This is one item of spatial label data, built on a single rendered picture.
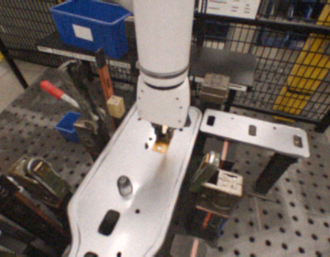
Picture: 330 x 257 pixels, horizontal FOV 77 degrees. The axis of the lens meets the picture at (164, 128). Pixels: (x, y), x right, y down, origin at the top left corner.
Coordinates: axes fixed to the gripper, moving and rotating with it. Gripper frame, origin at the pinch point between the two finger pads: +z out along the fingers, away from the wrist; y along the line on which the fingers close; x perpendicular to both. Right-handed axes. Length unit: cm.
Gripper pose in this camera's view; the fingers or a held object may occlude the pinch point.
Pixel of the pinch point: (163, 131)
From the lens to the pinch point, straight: 48.8
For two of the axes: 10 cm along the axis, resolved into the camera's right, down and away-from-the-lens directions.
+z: 0.0, 6.7, 7.4
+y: 9.5, 2.4, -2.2
